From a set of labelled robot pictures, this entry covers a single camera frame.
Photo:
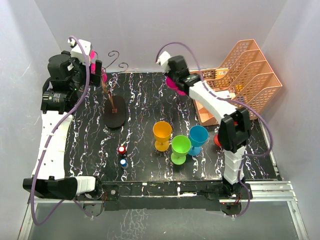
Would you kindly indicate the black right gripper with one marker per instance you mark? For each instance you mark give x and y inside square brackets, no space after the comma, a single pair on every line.
[169,74]

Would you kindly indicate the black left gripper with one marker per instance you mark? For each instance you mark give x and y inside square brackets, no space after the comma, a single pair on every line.
[75,62]

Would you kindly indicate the pink wine glass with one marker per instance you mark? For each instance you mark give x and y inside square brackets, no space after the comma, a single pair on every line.
[171,84]
[97,72]

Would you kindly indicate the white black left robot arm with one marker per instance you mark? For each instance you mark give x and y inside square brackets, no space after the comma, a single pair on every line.
[59,95]

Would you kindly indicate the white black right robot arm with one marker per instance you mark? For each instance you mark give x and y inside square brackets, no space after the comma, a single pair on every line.
[234,123]

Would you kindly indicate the orange wine glass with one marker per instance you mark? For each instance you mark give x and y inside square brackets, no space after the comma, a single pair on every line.
[162,131]

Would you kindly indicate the blue wine glass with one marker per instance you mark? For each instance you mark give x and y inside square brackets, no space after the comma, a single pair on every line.
[198,135]

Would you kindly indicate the green wine glass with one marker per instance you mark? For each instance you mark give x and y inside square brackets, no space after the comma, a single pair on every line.
[180,147]

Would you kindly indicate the red wine glass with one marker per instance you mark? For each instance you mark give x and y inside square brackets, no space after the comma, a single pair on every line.
[216,140]

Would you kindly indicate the white red box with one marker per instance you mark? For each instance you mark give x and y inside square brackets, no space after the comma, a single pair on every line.
[226,94]

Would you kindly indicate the peach plastic file organizer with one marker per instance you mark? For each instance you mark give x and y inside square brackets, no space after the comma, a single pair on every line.
[246,74]

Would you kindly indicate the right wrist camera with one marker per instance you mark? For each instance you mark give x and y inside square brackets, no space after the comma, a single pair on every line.
[163,60]

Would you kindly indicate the copper wire wine glass rack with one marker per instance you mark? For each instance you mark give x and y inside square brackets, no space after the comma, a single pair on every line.
[115,111]

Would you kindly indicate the aluminium base frame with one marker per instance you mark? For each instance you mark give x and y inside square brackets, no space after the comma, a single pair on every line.
[186,210]

